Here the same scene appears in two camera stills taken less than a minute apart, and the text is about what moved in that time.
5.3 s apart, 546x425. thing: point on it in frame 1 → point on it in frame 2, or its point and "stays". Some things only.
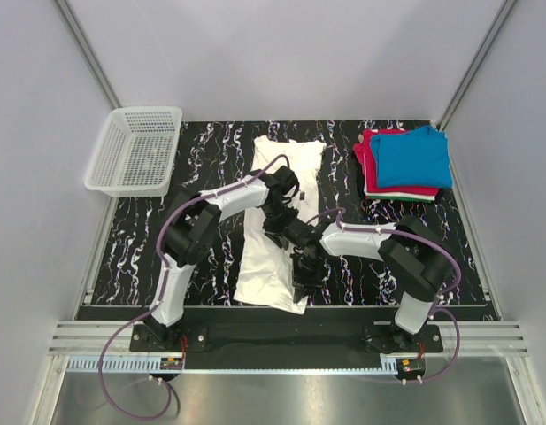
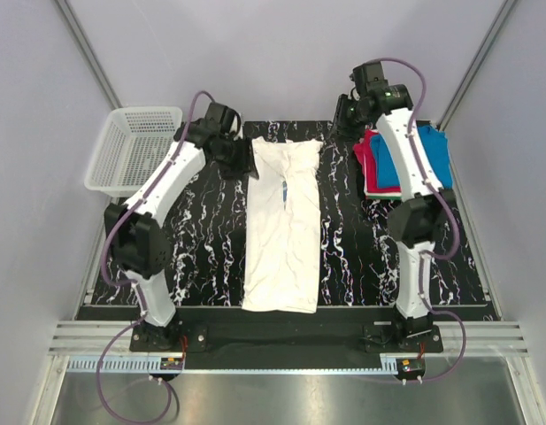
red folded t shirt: (365, 150) stays
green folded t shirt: (401, 198) stays
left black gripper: (277, 226) → (236, 156)
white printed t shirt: (265, 277) stays
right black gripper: (307, 274) → (342, 118)
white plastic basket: (136, 152) stays
